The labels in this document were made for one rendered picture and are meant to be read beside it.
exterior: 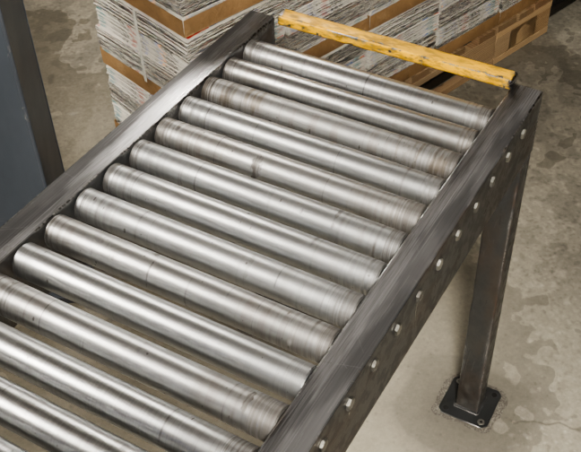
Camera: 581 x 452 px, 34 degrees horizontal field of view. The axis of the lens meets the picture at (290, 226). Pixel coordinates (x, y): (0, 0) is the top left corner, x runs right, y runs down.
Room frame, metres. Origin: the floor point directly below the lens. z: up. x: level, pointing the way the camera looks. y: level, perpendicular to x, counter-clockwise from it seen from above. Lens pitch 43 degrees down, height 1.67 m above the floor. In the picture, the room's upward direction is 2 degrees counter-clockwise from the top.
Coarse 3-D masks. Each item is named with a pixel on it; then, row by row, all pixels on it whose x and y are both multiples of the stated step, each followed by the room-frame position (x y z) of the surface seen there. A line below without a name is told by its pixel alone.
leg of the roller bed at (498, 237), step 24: (504, 216) 1.20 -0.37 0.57; (504, 240) 1.20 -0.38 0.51; (480, 264) 1.22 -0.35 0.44; (504, 264) 1.20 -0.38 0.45; (480, 288) 1.21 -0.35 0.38; (504, 288) 1.23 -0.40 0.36; (480, 312) 1.21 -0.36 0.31; (480, 336) 1.20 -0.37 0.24; (480, 360) 1.20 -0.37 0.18; (480, 384) 1.20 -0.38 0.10
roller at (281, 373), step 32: (32, 256) 0.90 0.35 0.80; (64, 256) 0.91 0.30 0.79; (64, 288) 0.86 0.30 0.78; (96, 288) 0.84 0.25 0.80; (128, 288) 0.84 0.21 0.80; (128, 320) 0.80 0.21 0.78; (160, 320) 0.78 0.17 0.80; (192, 320) 0.78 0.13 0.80; (192, 352) 0.75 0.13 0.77; (224, 352) 0.73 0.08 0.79; (256, 352) 0.72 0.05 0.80; (256, 384) 0.70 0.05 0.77; (288, 384) 0.68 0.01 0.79
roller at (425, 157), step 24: (216, 96) 1.28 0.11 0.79; (240, 96) 1.26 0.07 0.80; (264, 96) 1.25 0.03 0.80; (288, 120) 1.21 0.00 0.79; (312, 120) 1.19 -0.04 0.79; (336, 120) 1.18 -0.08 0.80; (360, 144) 1.14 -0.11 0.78; (384, 144) 1.12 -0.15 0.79; (408, 144) 1.12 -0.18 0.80; (432, 144) 1.12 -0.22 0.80; (432, 168) 1.08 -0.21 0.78
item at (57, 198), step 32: (256, 32) 1.45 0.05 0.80; (192, 64) 1.35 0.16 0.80; (224, 64) 1.36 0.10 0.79; (160, 96) 1.26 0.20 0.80; (128, 128) 1.18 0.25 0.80; (96, 160) 1.10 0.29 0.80; (128, 160) 1.13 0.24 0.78; (64, 192) 1.03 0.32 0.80; (32, 224) 0.97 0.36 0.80; (0, 256) 0.90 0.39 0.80; (0, 320) 0.87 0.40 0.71
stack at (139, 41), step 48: (96, 0) 2.02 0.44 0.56; (192, 0) 1.78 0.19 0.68; (288, 0) 1.95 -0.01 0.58; (336, 0) 2.05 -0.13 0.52; (384, 0) 2.18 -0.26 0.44; (432, 0) 2.31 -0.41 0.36; (480, 0) 2.44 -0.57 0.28; (144, 48) 1.89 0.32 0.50; (192, 48) 1.76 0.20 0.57; (336, 48) 2.07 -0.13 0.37; (432, 48) 2.32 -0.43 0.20; (480, 48) 2.47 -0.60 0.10; (144, 96) 1.92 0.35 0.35
